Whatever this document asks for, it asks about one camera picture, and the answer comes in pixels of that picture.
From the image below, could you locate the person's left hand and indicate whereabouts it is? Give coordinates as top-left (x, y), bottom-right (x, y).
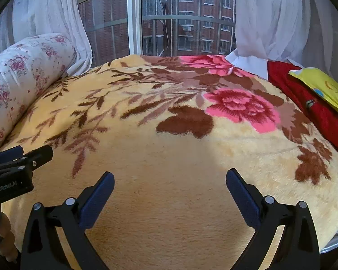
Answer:
top-left (0, 213), bottom-right (18, 262)

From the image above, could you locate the folded pink floral quilt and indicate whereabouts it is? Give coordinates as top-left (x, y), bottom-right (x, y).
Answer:
top-left (0, 33), bottom-right (76, 147)

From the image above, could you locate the red cloth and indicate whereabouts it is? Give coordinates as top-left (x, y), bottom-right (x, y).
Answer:
top-left (267, 61), bottom-right (338, 151)

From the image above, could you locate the yellow floral plush blanket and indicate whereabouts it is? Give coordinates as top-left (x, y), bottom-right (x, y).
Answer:
top-left (2, 55), bottom-right (338, 269)

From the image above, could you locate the left white curtain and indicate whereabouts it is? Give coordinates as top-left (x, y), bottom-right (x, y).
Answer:
top-left (0, 0), bottom-right (93, 76)

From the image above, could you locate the white curtain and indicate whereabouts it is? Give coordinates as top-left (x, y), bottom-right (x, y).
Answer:
top-left (226, 0), bottom-right (338, 82)
top-left (0, 0), bottom-right (93, 76)

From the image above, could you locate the yellow pillow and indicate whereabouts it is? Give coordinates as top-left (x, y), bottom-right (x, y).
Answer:
top-left (289, 67), bottom-right (338, 112)

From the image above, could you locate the right white curtain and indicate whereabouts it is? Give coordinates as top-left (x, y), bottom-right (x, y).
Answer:
top-left (226, 0), bottom-right (338, 82)

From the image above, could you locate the window frame with railing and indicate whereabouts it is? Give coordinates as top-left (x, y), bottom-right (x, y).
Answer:
top-left (77, 0), bottom-right (236, 66)

